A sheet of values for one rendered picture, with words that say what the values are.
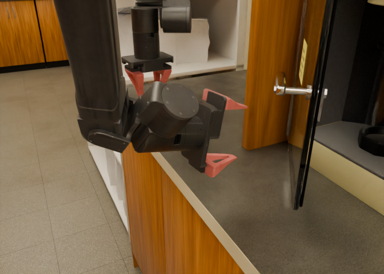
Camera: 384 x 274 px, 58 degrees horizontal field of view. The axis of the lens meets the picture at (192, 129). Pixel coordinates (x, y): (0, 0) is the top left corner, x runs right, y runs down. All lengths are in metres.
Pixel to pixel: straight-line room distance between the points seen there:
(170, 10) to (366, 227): 0.57
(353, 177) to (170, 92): 0.48
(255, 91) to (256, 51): 0.10
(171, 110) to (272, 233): 0.33
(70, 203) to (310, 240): 1.89
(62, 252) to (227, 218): 1.47
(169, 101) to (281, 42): 0.47
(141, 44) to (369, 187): 0.55
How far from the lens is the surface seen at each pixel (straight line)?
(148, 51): 0.77
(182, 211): 0.95
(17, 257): 2.13
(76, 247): 2.08
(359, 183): 0.80
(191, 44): 1.79
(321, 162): 0.86
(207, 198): 0.74
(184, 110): 0.46
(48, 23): 5.36
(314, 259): 0.65
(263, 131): 0.93
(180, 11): 0.75
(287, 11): 0.87
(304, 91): 0.58
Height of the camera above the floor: 1.39
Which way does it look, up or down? 26 degrees down
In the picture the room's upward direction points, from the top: straight up
